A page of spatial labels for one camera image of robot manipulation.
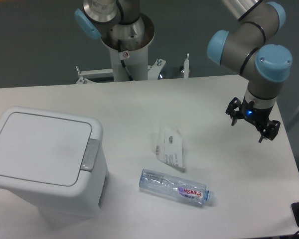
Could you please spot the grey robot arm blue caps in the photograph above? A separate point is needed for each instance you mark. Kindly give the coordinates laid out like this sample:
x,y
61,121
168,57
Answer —
x,y
245,51

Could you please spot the white push-lid trash can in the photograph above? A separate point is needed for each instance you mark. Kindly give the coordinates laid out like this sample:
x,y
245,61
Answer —
x,y
53,160

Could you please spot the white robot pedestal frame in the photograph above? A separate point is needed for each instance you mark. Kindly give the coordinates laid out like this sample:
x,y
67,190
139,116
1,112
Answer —
x,y
128,47

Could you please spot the crushed clear plastic bottle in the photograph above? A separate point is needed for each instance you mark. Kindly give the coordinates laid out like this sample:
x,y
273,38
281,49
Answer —
x,y
182,190

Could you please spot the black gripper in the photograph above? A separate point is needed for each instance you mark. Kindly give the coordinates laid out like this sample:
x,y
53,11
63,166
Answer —
x,y
255,111

